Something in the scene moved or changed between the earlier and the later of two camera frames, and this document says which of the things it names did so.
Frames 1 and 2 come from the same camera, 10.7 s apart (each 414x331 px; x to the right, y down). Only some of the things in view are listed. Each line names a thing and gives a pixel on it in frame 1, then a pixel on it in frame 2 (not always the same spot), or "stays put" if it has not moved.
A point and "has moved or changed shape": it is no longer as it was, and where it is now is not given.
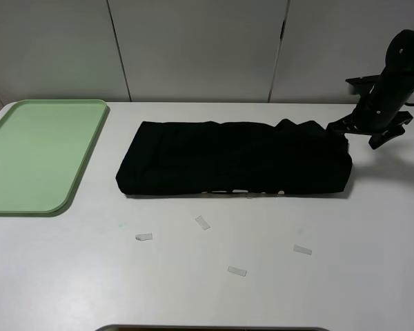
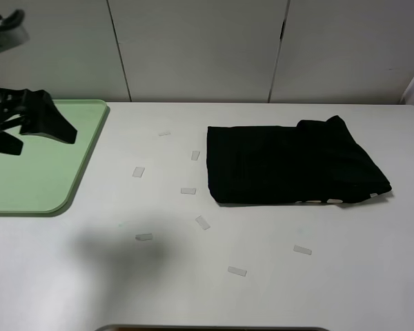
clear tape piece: x=302 y=249 stays put
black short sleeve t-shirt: x=163 y=157 has moved or changed shape
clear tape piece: x=202 y=223 stays put
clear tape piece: x=144 y=236 stays put
